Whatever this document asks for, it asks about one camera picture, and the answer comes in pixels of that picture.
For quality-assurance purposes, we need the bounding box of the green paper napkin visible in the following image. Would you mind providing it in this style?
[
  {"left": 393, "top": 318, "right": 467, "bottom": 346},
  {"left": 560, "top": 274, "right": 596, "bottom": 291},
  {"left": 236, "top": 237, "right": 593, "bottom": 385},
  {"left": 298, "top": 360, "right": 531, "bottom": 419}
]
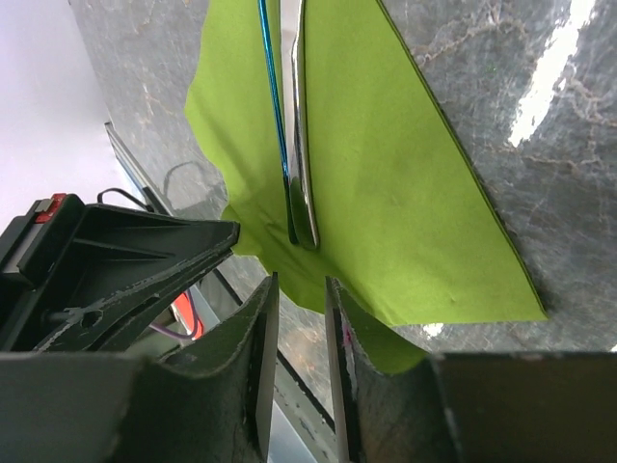
[{"left": 183, "top": 0, "right": 549, "bottom": 376}]

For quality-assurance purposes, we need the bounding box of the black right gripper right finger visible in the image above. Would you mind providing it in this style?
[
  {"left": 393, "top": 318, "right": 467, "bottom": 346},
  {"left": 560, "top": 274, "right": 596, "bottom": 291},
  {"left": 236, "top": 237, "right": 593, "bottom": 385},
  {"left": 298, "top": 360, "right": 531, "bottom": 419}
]
[{"left": 325, "top": 278, "right": 616, "bottom": 462}]

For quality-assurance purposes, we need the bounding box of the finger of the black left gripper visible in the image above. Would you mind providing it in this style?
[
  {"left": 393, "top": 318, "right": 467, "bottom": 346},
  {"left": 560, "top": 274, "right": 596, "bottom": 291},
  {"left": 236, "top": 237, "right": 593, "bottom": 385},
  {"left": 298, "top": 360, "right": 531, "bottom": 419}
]
[
  {"left": 71, "top": 205, "right": 240, "bottom": 289},
  {"left": 34, "top": 240, "right": 231, "bottom": 352}
]

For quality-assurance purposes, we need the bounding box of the silver table knife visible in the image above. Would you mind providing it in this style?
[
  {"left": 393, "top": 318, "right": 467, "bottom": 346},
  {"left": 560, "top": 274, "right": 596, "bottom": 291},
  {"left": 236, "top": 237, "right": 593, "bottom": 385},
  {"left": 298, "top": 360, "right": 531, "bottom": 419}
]
[{"left": 280, "top": 0, "right": 320, "bottom": 251}]

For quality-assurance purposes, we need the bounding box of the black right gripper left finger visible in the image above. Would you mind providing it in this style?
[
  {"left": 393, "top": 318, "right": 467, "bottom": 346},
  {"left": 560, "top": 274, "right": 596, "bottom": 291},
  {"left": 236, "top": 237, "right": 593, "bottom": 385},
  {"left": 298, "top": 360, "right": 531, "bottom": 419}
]
[{"left": 1, "top": 276, "right": 279, "bottom": 462}]

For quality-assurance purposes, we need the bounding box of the blue metallic fork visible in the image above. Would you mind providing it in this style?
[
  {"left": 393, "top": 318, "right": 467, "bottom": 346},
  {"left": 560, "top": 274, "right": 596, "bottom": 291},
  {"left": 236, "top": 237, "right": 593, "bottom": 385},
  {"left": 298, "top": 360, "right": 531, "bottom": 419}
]
[{"left": 257, "top": 0, "right": 299, "bottom": 245}]

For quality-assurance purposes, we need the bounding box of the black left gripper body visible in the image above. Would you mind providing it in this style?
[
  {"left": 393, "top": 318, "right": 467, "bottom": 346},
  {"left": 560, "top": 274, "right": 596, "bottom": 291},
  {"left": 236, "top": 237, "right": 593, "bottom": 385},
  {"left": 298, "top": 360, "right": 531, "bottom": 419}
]
[{"left": 1, "top": 193, "right": 85, "bottom": 350}]

